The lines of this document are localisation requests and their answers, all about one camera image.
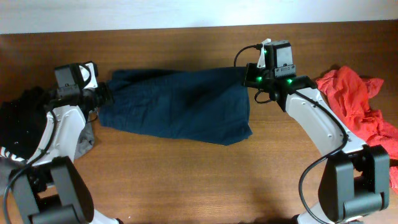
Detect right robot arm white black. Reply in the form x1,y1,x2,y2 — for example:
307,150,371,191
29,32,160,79
243,39,389,224

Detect navy blue shorts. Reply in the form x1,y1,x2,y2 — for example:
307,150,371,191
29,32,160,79
99,67,252,146

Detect red mesh garment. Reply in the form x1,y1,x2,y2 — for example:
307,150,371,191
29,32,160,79
315,65,398,194

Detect black folded garment white print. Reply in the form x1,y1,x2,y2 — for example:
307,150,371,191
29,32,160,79
1,86,53,163

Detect grey folded garment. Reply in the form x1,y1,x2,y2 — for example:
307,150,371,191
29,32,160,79
1,123,95,195

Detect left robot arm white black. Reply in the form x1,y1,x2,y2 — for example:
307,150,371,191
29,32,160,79
1,62,113,223

